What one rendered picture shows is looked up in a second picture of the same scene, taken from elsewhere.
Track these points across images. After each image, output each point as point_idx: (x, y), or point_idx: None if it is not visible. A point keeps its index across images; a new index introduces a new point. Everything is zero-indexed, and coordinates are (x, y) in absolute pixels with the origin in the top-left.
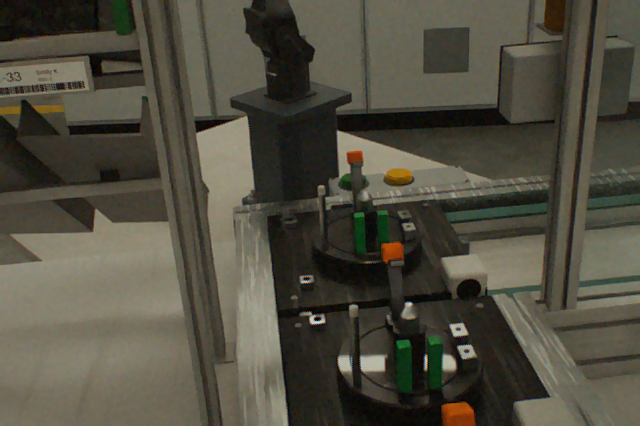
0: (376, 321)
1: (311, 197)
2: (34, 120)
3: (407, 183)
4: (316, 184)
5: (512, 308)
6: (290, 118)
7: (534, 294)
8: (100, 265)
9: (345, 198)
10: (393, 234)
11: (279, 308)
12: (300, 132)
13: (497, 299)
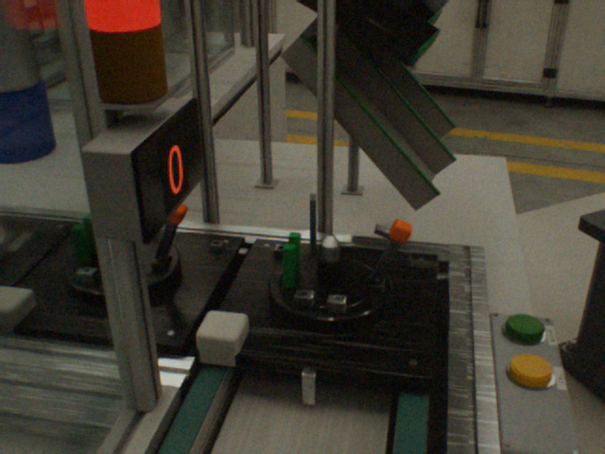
0: (177, 256)
1: (589, 349)
2: (337, 34)
3: (509, 376)
4: (600, 342)
5: (161, 364)
6: (582, 223)
7: (170, 389)
8: (498, 236)
9: (479, 318)
10: (317, 297)
11: (257, 238)
12: (601, 257)
13: (183, 359)
